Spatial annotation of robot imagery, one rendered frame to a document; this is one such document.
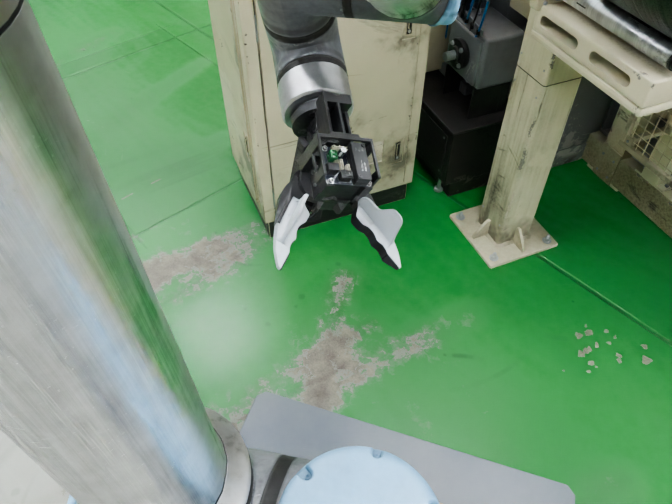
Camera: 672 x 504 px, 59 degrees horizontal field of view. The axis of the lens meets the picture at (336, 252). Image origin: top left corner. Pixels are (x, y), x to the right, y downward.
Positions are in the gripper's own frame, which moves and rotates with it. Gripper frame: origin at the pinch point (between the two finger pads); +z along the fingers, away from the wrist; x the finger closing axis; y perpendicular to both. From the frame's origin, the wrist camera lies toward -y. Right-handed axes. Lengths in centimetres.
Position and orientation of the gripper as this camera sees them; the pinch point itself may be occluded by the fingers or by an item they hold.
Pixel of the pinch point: (339, 273)
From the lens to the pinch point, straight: 67.1
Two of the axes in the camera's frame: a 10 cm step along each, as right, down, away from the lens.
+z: 1.7, 9.2, -3.6
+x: 9.0, 0.1, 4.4
